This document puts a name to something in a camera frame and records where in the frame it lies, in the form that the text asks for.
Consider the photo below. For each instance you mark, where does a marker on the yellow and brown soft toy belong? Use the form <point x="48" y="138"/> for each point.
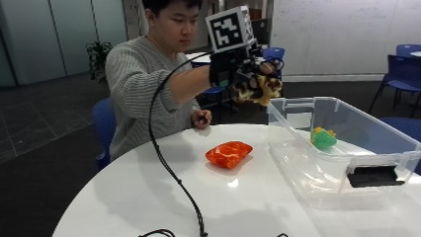
<point x="256" y="89"/>

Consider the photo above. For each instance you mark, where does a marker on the blue chair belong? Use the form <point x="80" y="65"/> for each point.
<point x="405" y="131"/>
<point x="273" y="54"/>
<point x="401" y="80"/>
<point x="408" y="50"/>
<point x="103" y="128"/>

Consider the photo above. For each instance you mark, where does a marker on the black box latch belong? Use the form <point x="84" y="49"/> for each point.
<point x="375" y="176"/>

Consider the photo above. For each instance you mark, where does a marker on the clear plastic storage box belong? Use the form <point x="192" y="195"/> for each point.
<point x="341" y="151"/>

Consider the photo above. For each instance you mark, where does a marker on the the person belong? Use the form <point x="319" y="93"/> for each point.
<point x="140" y="85"/>

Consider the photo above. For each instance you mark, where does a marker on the white cube with black markers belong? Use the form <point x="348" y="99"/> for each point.
<point x="229" y="29"/>

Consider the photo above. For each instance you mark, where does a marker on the potted green plant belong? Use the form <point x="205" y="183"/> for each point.
<point x="97" y="59"/>

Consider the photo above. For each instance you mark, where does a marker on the green and yellow soft toy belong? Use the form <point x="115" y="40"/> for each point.
<point x="324" y="138"/>

